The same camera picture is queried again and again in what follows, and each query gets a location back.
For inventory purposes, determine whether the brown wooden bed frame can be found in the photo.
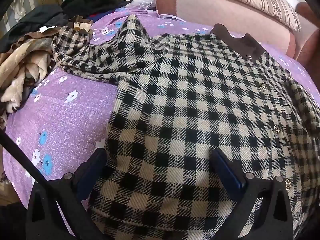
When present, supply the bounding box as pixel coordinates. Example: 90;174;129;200
295;2;319;86

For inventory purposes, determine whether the beige brown patterned garment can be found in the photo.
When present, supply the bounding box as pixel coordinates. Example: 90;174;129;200
0;15;94;131

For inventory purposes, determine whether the pink headboard cushion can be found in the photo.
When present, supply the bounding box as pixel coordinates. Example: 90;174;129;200
156;0;303;59

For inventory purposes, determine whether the black white checked coat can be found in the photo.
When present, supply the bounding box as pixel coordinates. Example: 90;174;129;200
52;15;319;239

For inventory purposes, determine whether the black clothes pile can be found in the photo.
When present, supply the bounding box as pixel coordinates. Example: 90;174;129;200
1;0;133;53

